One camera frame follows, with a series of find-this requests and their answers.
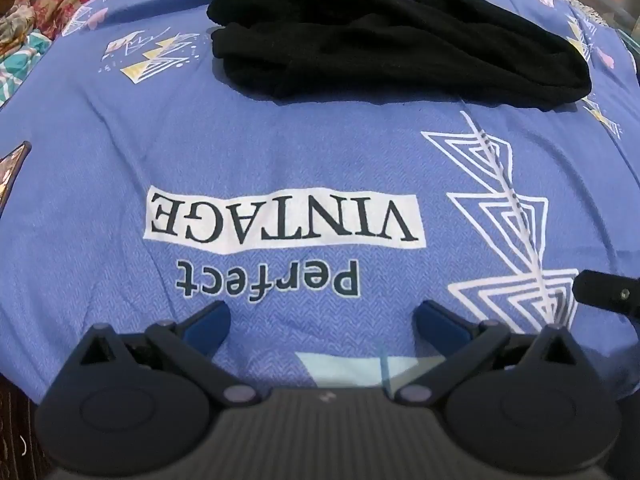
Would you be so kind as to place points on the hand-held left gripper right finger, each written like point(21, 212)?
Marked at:
point(436, 319)

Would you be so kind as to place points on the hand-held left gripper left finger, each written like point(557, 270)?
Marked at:
point(210, 319)

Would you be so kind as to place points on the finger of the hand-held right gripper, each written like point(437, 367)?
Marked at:
point(602, 294)

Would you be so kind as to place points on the black pants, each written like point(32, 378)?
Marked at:
point(380, 40)

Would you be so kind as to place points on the blue printed blanket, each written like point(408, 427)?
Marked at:
point(280, 160)

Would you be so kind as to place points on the teal patterned cloth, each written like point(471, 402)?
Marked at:
point(17, 67)

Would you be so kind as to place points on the brown wooden bed frame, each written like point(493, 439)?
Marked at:
point(20, 430)

